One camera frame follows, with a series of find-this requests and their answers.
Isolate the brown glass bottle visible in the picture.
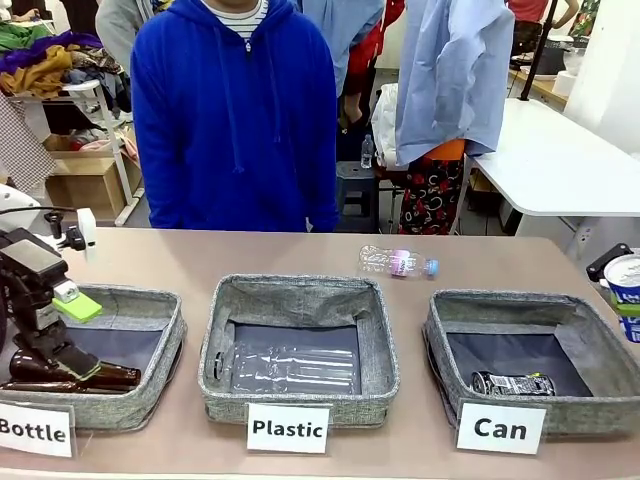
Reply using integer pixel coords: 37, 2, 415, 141
8, 348, 142, 390
0, 380, 126, 396

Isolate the hanging light blue shirt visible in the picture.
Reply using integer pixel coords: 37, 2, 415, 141
394, 0, 516, 167

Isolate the red garment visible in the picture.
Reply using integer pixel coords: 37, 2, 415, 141
347, 22, 384, 96

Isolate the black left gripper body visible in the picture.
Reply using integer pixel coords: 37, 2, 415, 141
0, 227, 69, 302

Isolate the purple cloth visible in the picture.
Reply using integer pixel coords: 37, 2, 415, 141
0, 30, 104, 74

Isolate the person in red top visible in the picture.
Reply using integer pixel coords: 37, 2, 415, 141
507, 0, 551, 56

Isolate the white plastic bag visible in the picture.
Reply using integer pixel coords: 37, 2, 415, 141
370, 82, 401, 169

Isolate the black stand pole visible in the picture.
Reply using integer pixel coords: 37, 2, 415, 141
519, 0, 559, 102

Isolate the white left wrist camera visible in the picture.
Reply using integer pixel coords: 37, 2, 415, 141
43, 207, 97, 251

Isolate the grey fabric basket labelled Can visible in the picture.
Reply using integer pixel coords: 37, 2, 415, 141
422, 289, 640, 437

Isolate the white Plastic label card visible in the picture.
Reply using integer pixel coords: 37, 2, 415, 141
246, 402, 331, 455

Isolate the light blue garment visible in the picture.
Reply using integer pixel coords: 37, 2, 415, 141
299, 0, 386, 96

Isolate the white metal rack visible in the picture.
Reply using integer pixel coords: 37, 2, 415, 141
42, 79, 145, 227

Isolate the black soda can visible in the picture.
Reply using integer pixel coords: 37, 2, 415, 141
470, 370, 557, 398

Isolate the white Can label card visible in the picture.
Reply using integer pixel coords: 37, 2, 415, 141
455, 402, 547, 455

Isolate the grey fabric basket labelled Plastic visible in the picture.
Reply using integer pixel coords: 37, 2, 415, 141
197, 273, 401, 429

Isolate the white Bottle label card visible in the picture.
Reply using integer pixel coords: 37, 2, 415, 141
0, 401, 76, 459

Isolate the black plastic stool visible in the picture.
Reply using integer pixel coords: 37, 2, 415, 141
335, 160, 382, 234

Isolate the small clear pink-labelled bottle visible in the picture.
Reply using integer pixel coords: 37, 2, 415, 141
357, 244, 441, 280

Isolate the person in blue hoodie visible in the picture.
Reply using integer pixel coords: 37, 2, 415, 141
130, 0, 342, 234

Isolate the dark patterned clothes heap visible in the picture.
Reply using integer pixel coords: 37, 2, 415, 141
67, 47, 134, 119

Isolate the black pot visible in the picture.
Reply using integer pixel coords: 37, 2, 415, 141
533, 39, 571, 77

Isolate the white table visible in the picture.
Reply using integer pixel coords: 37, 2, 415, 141
465, 97, 640, 219

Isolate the large clear plastic bottle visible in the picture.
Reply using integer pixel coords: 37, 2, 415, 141
213, 337, 362, 394

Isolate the person in grey jacket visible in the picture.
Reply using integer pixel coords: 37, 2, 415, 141
94, 0, 161, 69

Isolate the white paper roll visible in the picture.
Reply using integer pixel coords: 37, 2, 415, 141
552, 69, 577, 97

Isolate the grey fabric basket labelled Bottle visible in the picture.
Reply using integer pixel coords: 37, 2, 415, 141
0, 283, 189, 432

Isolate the red black floral skirt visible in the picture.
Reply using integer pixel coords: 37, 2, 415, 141
398, 154, 466, 236

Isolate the green cloth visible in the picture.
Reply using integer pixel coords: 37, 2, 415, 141
0, 19, 51, 54

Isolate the orange top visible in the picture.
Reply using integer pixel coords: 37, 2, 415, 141
424, 138, 467, 162

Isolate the cardboard box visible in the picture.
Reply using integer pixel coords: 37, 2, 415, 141
43, 133, 144, 221

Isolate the mustard yellow cloth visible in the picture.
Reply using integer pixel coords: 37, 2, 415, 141
0, 44, 74, 99

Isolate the checkered grey cloth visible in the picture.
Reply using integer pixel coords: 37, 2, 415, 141
0, 92, 57, 182

